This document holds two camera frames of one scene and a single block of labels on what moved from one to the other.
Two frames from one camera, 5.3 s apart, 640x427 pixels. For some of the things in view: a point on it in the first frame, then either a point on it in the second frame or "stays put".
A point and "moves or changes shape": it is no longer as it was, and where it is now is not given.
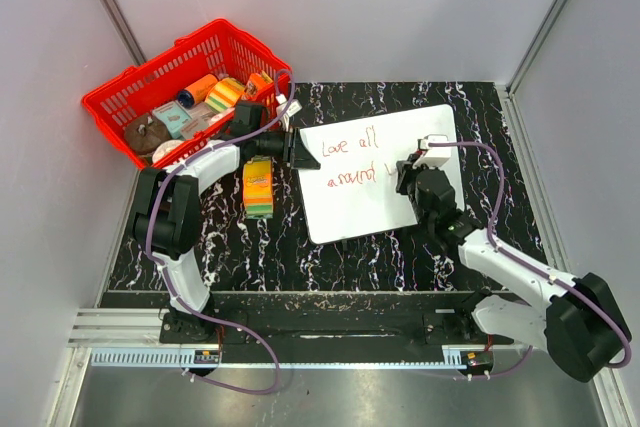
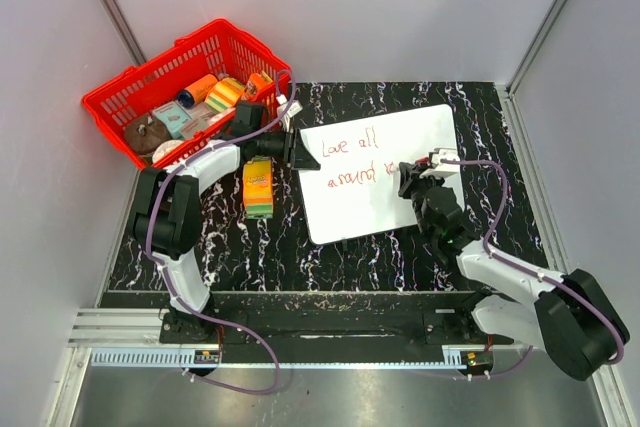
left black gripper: [295, 154] stays put
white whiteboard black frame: [355, 192] stays put
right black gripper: [406, 172] stays put
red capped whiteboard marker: [415, 156] moves or changes shape
